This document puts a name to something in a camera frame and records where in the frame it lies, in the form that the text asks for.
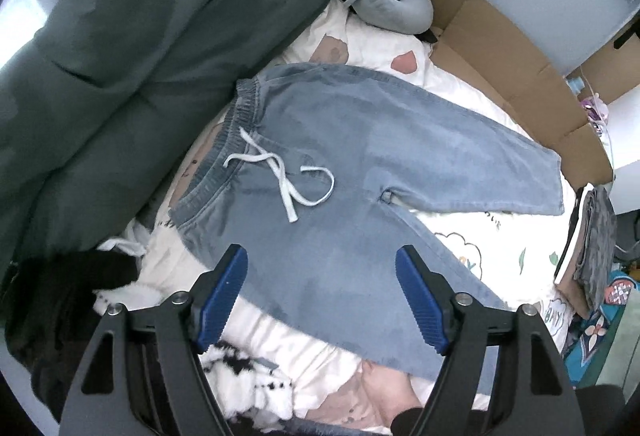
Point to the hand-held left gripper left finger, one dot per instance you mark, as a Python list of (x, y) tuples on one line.
[(222, 296)]

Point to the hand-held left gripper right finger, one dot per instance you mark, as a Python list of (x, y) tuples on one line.
[(422, 301)]

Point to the blue denim pants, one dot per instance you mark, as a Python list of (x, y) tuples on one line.
[(350, 141)]

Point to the white black-spotted plush cloth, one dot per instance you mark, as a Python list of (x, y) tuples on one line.
[(240, 366)]

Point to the black garment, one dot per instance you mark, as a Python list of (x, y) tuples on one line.
[(60, 291)]

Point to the mottled grey folded garment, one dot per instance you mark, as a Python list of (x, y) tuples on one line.
[(597, 246)]

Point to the teal floral cloth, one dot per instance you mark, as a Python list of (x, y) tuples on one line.
[(615, 296)]

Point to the white printed blanket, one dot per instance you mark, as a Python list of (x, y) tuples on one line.
[(450, 84)]

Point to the white box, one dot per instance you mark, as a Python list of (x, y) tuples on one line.
[(627, 151)]

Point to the small purple toy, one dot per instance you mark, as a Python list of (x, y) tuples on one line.
[(595, 111)]

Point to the flattened cardboard box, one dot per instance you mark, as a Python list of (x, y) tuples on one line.
[(490, 46)]

